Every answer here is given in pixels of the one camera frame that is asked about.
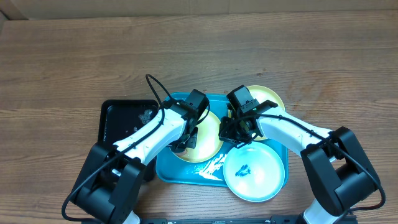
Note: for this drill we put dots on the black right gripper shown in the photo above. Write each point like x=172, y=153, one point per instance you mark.
x=229, y=135

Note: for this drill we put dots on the orange green scrub sponge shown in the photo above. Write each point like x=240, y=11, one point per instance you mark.
x=181, y=153

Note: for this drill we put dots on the black plastic tray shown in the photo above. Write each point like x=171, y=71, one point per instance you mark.
x=122, y=118

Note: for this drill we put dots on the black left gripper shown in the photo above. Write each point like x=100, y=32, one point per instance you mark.
x=191, y=143

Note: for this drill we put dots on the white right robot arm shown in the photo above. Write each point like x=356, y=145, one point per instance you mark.
x=341, y=176

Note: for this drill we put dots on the teal plastic tray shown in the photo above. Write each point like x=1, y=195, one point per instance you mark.
x=171, y=168

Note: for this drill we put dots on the light blue plate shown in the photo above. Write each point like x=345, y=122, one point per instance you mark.
x=254, y=172

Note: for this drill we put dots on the yellow plate with blue stain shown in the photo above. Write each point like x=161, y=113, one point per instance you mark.
x=266, y=98

